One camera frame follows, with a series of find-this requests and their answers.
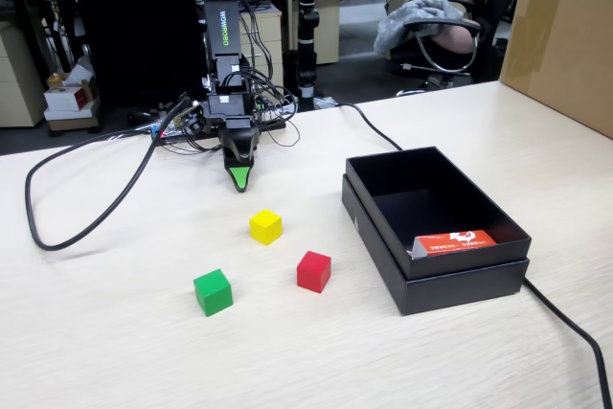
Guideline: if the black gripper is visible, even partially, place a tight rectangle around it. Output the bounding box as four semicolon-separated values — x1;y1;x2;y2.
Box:
204;109;261;194

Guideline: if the yellow wooden cube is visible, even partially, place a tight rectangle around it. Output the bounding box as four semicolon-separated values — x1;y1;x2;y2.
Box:
248;209;284;246

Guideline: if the red wooden cube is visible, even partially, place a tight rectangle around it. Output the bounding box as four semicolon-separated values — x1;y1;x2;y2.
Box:
296;250;332;294

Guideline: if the green wooden cube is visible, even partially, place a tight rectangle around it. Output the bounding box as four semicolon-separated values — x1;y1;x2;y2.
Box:
193;268;235;318

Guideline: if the black box inner tray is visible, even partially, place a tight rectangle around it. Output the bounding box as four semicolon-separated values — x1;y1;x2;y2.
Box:
345;145;534;281

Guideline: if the flat white brown box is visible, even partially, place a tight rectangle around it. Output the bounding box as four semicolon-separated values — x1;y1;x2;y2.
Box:
43;102;102;132

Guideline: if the white red small box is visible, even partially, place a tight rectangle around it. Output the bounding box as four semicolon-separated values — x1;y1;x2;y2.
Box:
44;85;97;113

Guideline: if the open cardboard box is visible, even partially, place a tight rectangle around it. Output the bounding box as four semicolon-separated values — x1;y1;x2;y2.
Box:
47;57;97;89

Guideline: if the black open box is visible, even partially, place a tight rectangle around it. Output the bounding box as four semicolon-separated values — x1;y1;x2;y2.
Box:
341;173;531;317

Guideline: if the large cardboard box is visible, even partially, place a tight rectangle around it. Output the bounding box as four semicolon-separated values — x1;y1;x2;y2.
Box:
498;0;613;140

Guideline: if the controller board with LED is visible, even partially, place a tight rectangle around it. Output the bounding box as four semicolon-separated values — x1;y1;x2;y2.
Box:
146;102;288;140

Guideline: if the beige drawer cabinet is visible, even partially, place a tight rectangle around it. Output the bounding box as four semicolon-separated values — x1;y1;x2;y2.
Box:
238;1;284;94

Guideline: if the black vertical pole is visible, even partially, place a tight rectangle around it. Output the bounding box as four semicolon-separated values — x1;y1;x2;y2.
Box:
295;0;321;113

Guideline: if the tall beige cabinet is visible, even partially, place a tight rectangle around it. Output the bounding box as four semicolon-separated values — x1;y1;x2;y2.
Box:
291;0;342;65

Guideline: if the black mesh office chair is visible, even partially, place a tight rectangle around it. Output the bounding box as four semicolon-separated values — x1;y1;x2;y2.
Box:
65;0;210;108

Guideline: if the grey blanket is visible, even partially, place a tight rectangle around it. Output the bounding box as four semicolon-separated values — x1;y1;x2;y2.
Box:
373;0;465;56

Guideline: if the orange white carton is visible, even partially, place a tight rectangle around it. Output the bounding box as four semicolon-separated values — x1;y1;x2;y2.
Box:
410;229;497;261

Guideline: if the wide beige cabinet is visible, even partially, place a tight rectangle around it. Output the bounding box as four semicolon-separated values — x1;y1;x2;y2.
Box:
0;20;47;128

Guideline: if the pink cushion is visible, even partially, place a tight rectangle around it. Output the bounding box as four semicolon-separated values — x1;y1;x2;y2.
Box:
436;24;479;55

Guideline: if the office chair chrome armrest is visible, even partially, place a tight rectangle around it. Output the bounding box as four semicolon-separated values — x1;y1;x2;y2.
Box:
390;0;526;98

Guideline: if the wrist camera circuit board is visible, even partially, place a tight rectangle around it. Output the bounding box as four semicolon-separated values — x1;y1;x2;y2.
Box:
170;101;203;133

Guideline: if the thick sleeved camera cable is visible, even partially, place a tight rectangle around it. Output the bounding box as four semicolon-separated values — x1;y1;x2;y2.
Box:
24;96;193;252

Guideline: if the black power cable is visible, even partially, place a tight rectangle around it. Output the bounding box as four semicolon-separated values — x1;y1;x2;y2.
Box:
329;101;613;409

